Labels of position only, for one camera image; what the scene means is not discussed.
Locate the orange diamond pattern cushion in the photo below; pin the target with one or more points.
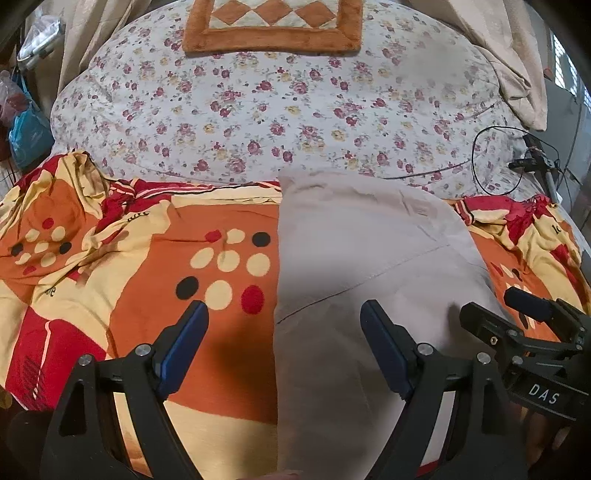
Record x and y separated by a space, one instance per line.
272 39

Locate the person's right hand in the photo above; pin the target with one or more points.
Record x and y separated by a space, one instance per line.
540 438

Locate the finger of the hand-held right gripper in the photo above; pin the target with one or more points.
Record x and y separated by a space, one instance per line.
531 302
480 318

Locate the plastic bag with red contents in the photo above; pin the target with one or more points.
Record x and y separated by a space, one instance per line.
10 101

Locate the beige garment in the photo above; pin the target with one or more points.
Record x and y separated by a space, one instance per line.
369 240

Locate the blue bag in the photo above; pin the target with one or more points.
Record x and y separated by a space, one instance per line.
30 138

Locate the barred window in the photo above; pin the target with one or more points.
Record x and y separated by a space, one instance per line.
565 64

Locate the beige curtain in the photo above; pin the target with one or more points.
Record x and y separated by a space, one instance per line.
498 41
92 32

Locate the white floral bed sheet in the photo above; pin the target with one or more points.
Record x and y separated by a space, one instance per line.
277 115

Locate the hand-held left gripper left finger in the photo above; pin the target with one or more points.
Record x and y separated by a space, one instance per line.
184 350

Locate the clear plastic bag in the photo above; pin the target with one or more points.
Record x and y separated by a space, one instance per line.
41 39

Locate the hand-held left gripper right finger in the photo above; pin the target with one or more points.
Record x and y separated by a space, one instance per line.
383 350

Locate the orange red yellow dotted blanket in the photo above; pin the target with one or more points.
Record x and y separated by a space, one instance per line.
138 258

